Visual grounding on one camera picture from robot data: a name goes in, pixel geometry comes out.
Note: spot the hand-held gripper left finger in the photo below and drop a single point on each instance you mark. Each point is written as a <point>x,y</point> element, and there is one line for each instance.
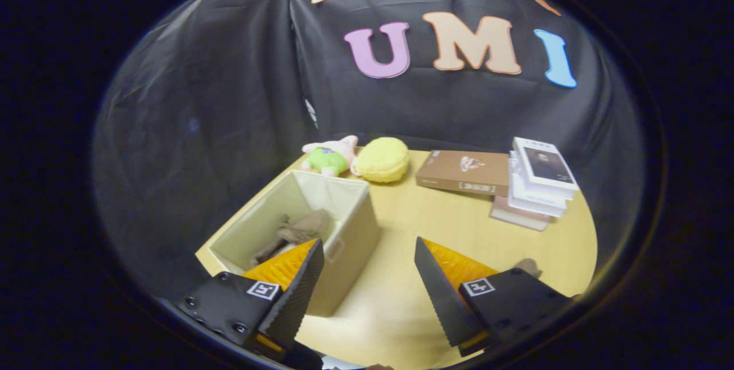
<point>295,295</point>

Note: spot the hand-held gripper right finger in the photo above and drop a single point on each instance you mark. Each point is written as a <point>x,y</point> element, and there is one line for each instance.
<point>444,301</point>

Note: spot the brown bow shoe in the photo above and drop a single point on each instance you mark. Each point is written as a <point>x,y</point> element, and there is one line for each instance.
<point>528,267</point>
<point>301,231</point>

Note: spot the beige fabric storage box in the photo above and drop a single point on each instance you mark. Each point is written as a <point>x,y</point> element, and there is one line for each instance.
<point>355,232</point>

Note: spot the pale pink book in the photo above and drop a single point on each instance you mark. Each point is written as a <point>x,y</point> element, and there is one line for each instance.
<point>519,218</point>

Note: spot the brown book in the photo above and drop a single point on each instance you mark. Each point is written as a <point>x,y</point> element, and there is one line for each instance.
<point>459,172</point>

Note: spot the pink and green plush toy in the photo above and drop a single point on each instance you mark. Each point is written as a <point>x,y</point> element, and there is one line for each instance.
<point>330,158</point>

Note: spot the yellow round plush cushion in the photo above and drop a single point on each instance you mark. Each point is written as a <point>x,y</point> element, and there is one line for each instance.
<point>383,159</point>

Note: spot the white portrait cover book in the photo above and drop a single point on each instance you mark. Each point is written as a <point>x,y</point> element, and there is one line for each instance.
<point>545,166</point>

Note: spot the black backdrop cloth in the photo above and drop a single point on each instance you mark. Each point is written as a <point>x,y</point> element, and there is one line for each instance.
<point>229,100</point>

